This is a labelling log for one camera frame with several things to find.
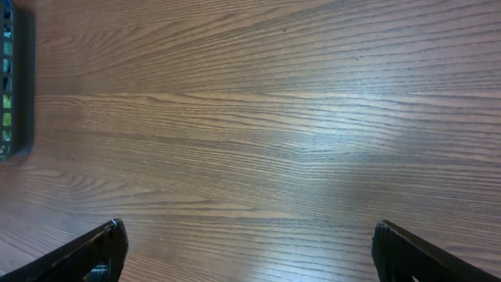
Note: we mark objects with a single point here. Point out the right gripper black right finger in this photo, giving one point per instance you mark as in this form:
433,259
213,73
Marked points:
400,255

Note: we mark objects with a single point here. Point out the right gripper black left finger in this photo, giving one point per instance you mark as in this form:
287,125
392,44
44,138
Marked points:
97,255

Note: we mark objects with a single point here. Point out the dark grey plastic basket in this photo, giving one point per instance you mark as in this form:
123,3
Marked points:
17,80

